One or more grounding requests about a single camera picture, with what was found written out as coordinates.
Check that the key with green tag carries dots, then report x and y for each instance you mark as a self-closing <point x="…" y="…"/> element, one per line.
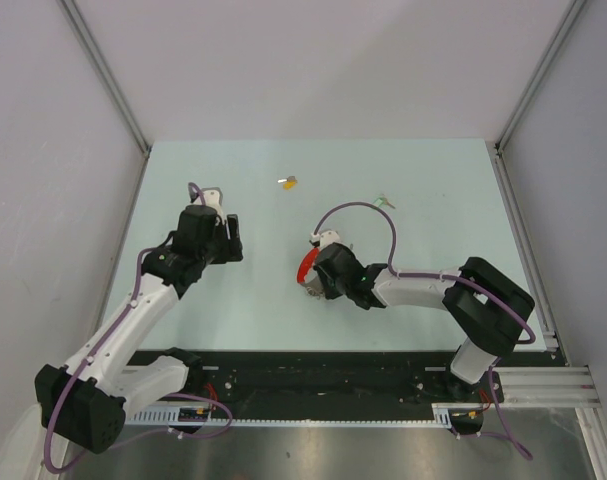
<point x="382" y="201"/>

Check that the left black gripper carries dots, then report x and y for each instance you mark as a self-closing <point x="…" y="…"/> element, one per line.
<point x="230" y="250"/>

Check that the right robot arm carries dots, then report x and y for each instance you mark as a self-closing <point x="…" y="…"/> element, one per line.
<point x="491" y="309"/>

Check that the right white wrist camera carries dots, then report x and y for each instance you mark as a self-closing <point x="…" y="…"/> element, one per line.
<point x="323" y="239"/>

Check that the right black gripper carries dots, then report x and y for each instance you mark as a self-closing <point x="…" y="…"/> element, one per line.
<point x="329" y="293"/>

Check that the key with yellow tag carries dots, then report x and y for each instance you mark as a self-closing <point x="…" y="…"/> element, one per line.
<point x="288" y="182"/>

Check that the white slotted cable duct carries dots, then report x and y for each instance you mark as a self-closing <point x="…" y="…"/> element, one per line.
<point x="166" y="416"/>

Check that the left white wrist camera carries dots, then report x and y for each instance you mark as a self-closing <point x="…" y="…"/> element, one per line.
<point x="212" y="197"/>

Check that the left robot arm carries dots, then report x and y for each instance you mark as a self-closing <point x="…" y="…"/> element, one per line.
<point x="89" y="398"/>

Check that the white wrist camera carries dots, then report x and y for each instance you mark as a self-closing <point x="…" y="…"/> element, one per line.
<point x="323" y="239"/>
<point x="212" y="197"/>

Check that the metal key organizer red handle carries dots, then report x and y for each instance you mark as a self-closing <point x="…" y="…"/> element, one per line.
<point x="307" y="277"/>

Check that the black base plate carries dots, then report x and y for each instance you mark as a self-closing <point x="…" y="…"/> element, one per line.
<point x="325" y="386"/>

